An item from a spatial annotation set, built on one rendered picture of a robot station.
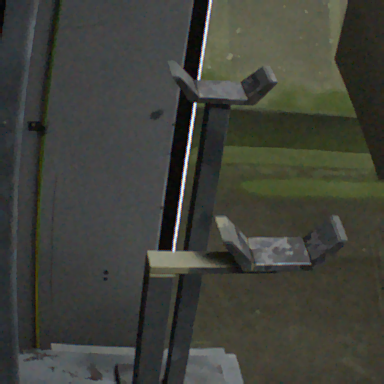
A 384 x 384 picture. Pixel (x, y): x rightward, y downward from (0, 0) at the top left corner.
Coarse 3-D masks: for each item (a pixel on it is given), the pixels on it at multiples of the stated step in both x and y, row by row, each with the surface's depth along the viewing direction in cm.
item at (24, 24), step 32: (0, 0) 66; (32, 0) 66; (0, 32) 68; (32, 32) 68; (0, 64) 68; (0, 96) 70; (0, 128) 71; (0, 160) 72; (0, 192) 74; (0, 224) 75; (0, 256) 76; (0, 288) 78; (0, 320) 80; (0, 352) 81
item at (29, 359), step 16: (32, 352) 106; (48, 352) 106; (64, 352) 107; (80, 352) 107; (32, 368) 103; (48, 368) 104; (64, 368) 104; (80, 368) 105; (96, 368) 105; (112, 368) 106; (224, 368) 108
